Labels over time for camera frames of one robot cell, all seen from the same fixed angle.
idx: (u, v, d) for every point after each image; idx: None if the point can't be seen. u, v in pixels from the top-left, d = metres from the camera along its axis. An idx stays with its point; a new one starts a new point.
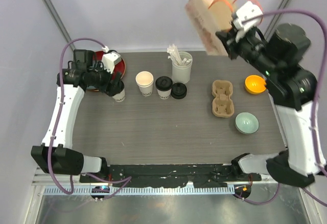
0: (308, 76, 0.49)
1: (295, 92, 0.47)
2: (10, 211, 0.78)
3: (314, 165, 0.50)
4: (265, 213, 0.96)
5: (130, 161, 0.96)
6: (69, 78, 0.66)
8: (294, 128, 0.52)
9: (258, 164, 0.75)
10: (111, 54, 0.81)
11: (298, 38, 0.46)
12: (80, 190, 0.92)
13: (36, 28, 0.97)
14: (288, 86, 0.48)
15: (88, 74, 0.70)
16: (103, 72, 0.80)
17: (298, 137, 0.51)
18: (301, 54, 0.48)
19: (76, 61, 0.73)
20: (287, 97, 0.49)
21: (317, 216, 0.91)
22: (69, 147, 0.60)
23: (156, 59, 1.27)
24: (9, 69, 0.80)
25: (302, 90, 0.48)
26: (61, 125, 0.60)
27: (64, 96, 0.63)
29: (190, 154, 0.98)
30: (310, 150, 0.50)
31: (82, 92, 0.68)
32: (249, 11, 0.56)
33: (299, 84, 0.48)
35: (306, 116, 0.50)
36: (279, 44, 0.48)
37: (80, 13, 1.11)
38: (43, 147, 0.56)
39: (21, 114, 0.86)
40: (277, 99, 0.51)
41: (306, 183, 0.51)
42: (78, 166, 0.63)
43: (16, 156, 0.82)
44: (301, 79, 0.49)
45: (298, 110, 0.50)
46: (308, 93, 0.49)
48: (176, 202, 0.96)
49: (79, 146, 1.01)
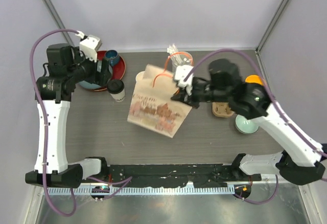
0: (254, 85, 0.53)
1: (254, 104, 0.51)
2: (10, 211, 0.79)
3: (312, 153, 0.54)
4: (265, 212, 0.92)
5: (130, 161, 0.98)
6: (49, 91, 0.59)
8: (276, 132, 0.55)
9: (263, 168, 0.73)
10: (87, 40, 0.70)
11: (225, 64, 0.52)
12: (80, 190, 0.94)
13: (36, 27, 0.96)
14: (248, 102, 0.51)
15: (70, 80, 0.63)
16: (87, 62, 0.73)
17: (283, 137, 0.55)
18: (237, 73, 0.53)
19: (53, 64, 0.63)
20: (253, 111, 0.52)
21: (317, 216, 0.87)
22: (65, 166, 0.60)
23: (156, 59, 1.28)
24: (9, 69, 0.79)
25: (258, 99, 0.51)
26: (51, 150, 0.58)
27: (47, 117, 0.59)
29: (189, 154, 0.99)
30: (300, 143, 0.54)
31: (67, 104, 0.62)
32: (181, 71, 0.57)
33: (253, 95, 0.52)
35: (276, 116, 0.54)
36: (217, 76, 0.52)
37: (80, 12, 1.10)
38: (37, 175, 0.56)
39: (22, 114, 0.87)
40: (249, 116, 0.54)
41: (321, 174, 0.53)
42: (76, 179, 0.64)
43: (17, 156, 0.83)
44: (253, 90, 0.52)
45: (266, 115, 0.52)
46: (263, 98, 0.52)
48: (176, 202, 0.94)
49: (79, 146, 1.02)
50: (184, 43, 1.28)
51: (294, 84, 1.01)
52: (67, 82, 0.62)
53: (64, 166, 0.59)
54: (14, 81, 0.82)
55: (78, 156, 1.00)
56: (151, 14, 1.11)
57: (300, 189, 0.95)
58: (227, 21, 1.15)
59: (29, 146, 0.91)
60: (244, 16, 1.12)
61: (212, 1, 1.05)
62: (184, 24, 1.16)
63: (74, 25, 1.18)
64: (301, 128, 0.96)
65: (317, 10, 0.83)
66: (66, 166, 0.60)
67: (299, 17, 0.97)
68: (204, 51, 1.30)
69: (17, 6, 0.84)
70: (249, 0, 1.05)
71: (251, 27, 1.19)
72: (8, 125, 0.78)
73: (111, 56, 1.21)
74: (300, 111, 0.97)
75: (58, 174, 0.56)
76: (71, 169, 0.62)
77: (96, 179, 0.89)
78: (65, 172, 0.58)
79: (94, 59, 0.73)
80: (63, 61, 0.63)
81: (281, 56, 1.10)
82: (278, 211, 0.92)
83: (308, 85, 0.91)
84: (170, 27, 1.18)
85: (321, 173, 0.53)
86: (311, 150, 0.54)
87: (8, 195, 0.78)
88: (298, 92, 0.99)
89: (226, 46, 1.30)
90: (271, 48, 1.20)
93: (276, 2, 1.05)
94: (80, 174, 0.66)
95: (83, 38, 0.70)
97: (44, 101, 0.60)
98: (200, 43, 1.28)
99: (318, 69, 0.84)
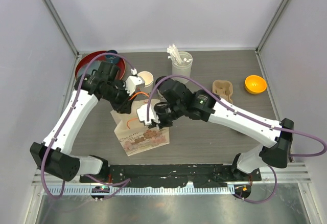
0: (200, 92, 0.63)
1: (201, 107, 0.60)
2: (9, 211, 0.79)
3: (271, 131, 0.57)
4: (265, 213, 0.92)
5: (130, 161, 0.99)
6: (87, 84, 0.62)
8: (231, 124, 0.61)
9: (257, 162, 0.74)
10: (136, 77, 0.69)
11: (167, 83, 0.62)
12: (80, 190, 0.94)
13: (37, 25, 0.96)
14: (196, 107, 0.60)
15: (107, 85, 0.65)
16: (124, 91, 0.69)
17: (239, 126, 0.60)
18: (183, 89, 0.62)
19: (101, 70, 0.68)
20: (203, 114, 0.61)
21: (317, 216, 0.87)
22: (68, 151, 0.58)
23: (156, 59, 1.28)
24: (9, 69, 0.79)
25: (203, 102, 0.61)
26: (65, 129, 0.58)
27: (76, 101, 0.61)
29: (190, 155, 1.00)
30: (254, 126, 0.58)
31: (96, 101, 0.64)
32: (141, 112, 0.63)
33: (198, 101, 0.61)
35: (225, 112, 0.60)
36: (165, 94, 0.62)
37: (80, 12, 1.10)
38: (42, 147, 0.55)
39: (23, 114, 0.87)
40: (204, 119, 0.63)
41: (286, 148, 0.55)
42: (71, 173, 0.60)
43: (17, 156, 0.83)
44: (201, 97, 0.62)
45: (213, 112, 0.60)
46: (210, 101, 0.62)
48: (176, 202, 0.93)
49: (79, 146, 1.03)
50: (183, 43, 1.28)
51: (293, 84, 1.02)
52: (104, 85, 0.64)
53: (67, 150, 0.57)
54: (14, 81, 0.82)
55: (79, 155, 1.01)
56: (151, 14, 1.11)
57: (300, 188, 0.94)
58: (227, 21, 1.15)
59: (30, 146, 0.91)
60: (244, 16, 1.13)
61: (212, 1, 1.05)
62: (184, 24, 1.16)
63: (74, 26, 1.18)
64: (301, 128, 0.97)
65: (317, 11, 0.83)
66: (69, 152, 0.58)
67: (297, 17, 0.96)
68: (204, 51, 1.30)
69: (17, 5, 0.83)
70: (249, 0, 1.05)
71: (251, 27, 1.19)
72: (8, 125, 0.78)
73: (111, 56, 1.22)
74: (299, 111, 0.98)
75: (61, 152, 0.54)
76: (72, 158, 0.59)
77: (92, 177, 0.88)
78: (67, 155, 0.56)
79: (131, 94, 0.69)
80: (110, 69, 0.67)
81: (280, 56, 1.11)
82: (277, 210, 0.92)
83: (308, 85, 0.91)
84: (170, 27, 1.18)
85: (285, 147, 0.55)
86: (267, 128, 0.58)
87: (8, 195, 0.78)
88: (297, 92, 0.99)
89: (226, 46, 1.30)
90: (270, 48, 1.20)
93: (276, 2, 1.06)
94: (76, 170, 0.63)
95: (133, 74, 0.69)
97: (80, 90, 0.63)
98: (199, 42, 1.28)
99: (318, 69, 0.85)
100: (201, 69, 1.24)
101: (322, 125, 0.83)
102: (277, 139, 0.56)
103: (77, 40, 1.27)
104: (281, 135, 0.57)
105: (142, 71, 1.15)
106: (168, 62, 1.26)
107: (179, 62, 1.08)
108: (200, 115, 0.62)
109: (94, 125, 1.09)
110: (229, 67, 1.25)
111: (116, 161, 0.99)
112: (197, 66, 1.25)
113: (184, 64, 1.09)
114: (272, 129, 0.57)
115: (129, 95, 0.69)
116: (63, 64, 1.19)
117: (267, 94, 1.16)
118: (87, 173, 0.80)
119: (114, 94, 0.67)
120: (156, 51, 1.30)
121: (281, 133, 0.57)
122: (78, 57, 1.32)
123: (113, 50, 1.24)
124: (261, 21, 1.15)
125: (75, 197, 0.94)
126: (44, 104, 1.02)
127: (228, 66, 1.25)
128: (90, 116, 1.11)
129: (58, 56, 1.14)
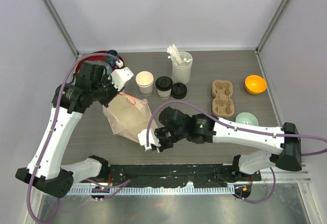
0: (198, 115, 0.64)
1: (202, 131, 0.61)
2: (9, 211, 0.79)
3: (275, 138, 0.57)
4: (265, 213, 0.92)
5: (130, 161, 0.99)
6: (67, 100, 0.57)
8: (235, 140, 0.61)
9: (264, 164, 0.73)
10: (122, 71, 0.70)
11: (168, 112, 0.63)
12: (80, 190, 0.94)
13: (37, 25, 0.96)
14: (198, 133, 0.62)
15: (89, 95, 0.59)
16: (110, 85, 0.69)
17: (242, 141, 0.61)
18: (182, 115, 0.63)
19: (82, 76, 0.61)
20: (206, 137, 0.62)
21: (317, 216, 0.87)
22: (55, 174, 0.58)
23: (156, 59, 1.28)
24: (9, 68, 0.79)
25: (202, 126, 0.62)
26: (46, 155, 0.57)
27: (55, 122, 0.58)
29: (190, 155, 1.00)
30: (257, 137, 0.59)
31: (80, 114, 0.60)
32: (141, 138, 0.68)
33: (199, 125, 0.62)
35: (225, 131, 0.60)
36: (166, 124, 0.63)
37: (80, 12, 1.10)
38: (26, 174, 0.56)
39: (23, 114, 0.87)
40: (209, 141, 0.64)
41: (293, 153, 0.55)
42: (64, 191, 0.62)
43: (17, 156, 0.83)
44: (200, 120, 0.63)
45: (214, 133, 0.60)
46: (209, 122, 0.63)
48: (176, 202, 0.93)
49: (79, 146, 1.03)
50: (183, 44, 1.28)
51: (293, 84, 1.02)
52: (85, 96, 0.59)
53: (53, 174, 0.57)
54: (14, 81, 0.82)
55: (79, 155, 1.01)
56: (151, 14, 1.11)
57: (300, 189, 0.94)
58: (227, 21, 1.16)
59: (30, 146, 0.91)
60: (244, 16, 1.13)
61: (212, 2, 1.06)
62: (184, 24, 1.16)
63: (74, 26, 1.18)
64: (301, 128, 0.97)
65: (317, 11, 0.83)
66: (56, 174, 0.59)
67: (296, 17, 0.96)
68: (204, 52, 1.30)
69: (17, 5, 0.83)
70: (249, 0, 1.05)
71: (251, 27, 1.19)
72: (8, 125, 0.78)
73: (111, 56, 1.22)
74: (299, 111, 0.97)
75: (44, 180, 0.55)
76: (61, 178, 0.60)
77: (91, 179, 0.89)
78: (52, 180, 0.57)
79: (119, 87, 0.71)
80: (91, 74, 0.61)
81: (280, 56, 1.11)
82: (277, 210, 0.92)
83: (308, 85, 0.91)
84: (170, 27, 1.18)
85: (293, 152, 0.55)
86: (271, 136, 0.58)
87: (8, 195, 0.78)
88: (297, 92, 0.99)
89: (226, 46, 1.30)
90: (270, 48, 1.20)
93: (276, 2, 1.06)
94: (69, 185, 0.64)
95: (119, 67, 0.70)
97: (60, 107, 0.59)
98: (199, 42, 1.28)
99: (318, 69, 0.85)
100: (201, 69, 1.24)
101: (323, 125, 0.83)
102: (283, 146, 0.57)
103: (76, 41, 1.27)
104: (286, 140, 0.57)
105: (142, 72, 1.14)
106: (168, 62, 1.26)
107: (179, 62, 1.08)
108: (203, 139, 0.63)
109: (94, 125, 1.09)
110: (229, 67, 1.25)
111: (116, 161, 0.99)
112: (197, 66, 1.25)
113: (184, 64, 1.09)
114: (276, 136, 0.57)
115: (117, 89, 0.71)
116: (63, 64, 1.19)
117: (267, 94, 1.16)
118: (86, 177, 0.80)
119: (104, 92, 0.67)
120: (155, 51, 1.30)
121: (286, 138, 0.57)
122: (78, 57, 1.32)
123: (113, 49, 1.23)
124: (261, 21, 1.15)
125: (75, 197, 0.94)
126: (44, 104, 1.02)
127: (228, 66, 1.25)
128: (89, 116, 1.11)
129: (58, 56, 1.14)
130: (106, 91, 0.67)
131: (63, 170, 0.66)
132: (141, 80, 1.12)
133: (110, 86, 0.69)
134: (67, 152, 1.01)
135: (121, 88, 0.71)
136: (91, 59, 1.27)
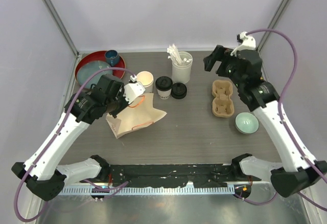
0: (266, 83, 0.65)
1: (256, 95, 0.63)
2: (9, 211, 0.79)
3: (300, 159, 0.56)
4: (265, 213, 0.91)
5: (130, 161, 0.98)
6: (77, 109, 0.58)
8: (271, 127, 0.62)
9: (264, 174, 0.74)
10: (135, 84, 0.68)
11: (254, 57, 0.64)
12: (80, 190, 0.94)
13: (37, 25, 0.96)
14: (252, 92, 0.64)
15: (100, 109, 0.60)
16: (122, 97, 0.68)
17: (275, 134, 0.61)
18: (259, 69, 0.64)
19: (98, 88, 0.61)
20: (254, 101, 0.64)
21: (317, 216, 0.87)
22: (49, 175, 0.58)
23: (156, 59, 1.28)
24: (9, 68, 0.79)
25: (261, 92, 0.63)
26: (44, 156, 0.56)
27: (61, 128, 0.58)
29: (191, 155, 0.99)
30: (289, 144, 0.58)
31: (86, 125, 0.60)
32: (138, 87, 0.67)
33: (259, 89, 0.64)
35: (274, 112, 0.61)
36: (242, 62, 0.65)
37: (80, 12, 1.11)
38: (22, 170, 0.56)
39: (23, 114, 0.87)
40: (250, 107, 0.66)
41: (301, 180, 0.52)
42: (53, 193, 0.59)
43: (17, 156, 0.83)
44: (263, 86, 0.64)
45: (264, 106, 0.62)
46: (270, 95, 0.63)
48: (176, 202, 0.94)
49: (80, 146, 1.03)
50: (183, 44, 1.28)
51: (293, 84, 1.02)
52: (96, 109, 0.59)
53: (46, 176, 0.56)
54: (14, 80, 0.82)
55: (79, 155, 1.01)
56: (152, 13, 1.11)
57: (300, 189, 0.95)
58: (227, 21, 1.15)
59: (30, 147, 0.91)
60: (244, 16, 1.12)
61: (212, 1, 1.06)
62: (184, 24, 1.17)
63: (75, 26, 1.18)
64: (300, 127, 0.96)
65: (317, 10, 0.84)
66: (50, 176, 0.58)
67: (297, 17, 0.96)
68: (204, 51, 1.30)
69: (17, 5, 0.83)
70: (249, 0, 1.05)
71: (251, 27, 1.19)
72: (8, 124, 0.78)
73: (111, 55, 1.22)
74: (300, 111, 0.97)
75: (36, 181, 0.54)
76: (53, 181, 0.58)
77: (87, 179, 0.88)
78: (45, 182, 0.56)
79: (130, 101, 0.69)
80: (107, 88, 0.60)
81: (280, 56, 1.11)
82: (278, 210, 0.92)
83: (306, 85, 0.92)
84: (170, 27, 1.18)
85: (302, 179, 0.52)
86: (299, 155, 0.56)
87: (8, 195, 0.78)
88: (296, 93, 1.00)
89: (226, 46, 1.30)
90: (271, 48, 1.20)
93: (276, 2, 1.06)
94: (62, 187, 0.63)
95: (133, 81, 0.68)
97: (70, 113, 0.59)
98: (200, 43, 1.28)
99: (318, 69, 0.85)
100: (201, 68, 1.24)
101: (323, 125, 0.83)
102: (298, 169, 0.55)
103: (76, 40, 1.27)
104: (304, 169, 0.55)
105: (142, 72, 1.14)
106: (168, 62, 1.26)
107: (179, 62, 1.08)
108: (250, 101, 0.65)
109: (94, 125, 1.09)
110: None
111: (115, 161, 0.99)
112: (197, 66, 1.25)
113: (184, 64, 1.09)
114: (302, 158, 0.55)
115: (128, 102, 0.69)
116: (63, 64, 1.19)
117: None
118: (83, 178, 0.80)
119: (116, 104, 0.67)
120: (155, 51, 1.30)
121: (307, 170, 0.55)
122: (78, 57, 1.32)
123: (113, 49, 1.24)
124: (261, 21, 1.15)
125: (75, 197, 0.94)
126: (44, 104, 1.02)
127: None
128: None
129: (58, 56, 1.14)
130: (117, 103, 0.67)
131: (57, 172, 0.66)
132: (142, 80, 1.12)
133: (121, 97, 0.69)
134: (67, 152, 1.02)
135: (132, 101, 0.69)
136: (91, 59, 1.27)
